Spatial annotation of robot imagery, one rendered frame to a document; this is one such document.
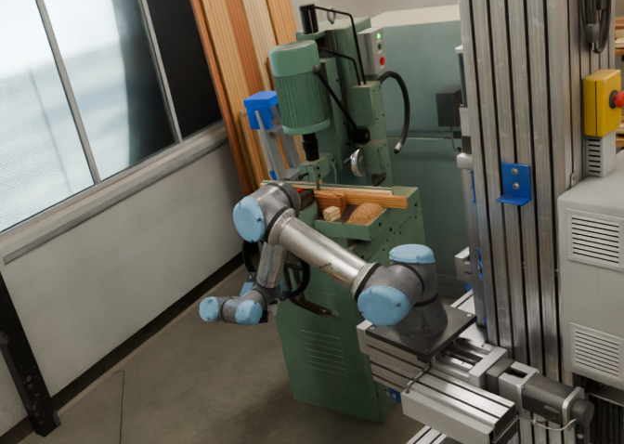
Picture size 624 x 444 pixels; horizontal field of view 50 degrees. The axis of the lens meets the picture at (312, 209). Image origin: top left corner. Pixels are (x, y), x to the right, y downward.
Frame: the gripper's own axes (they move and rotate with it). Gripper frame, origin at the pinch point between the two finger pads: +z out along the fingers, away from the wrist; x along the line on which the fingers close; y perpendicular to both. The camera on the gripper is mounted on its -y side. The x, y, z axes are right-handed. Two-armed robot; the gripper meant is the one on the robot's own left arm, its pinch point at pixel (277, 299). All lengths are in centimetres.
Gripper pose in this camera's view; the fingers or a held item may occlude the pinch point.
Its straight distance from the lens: 240.3
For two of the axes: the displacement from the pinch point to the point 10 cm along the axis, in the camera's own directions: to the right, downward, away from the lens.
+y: -0.6, 10.0, -0.6
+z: 5.9, 0.8, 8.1
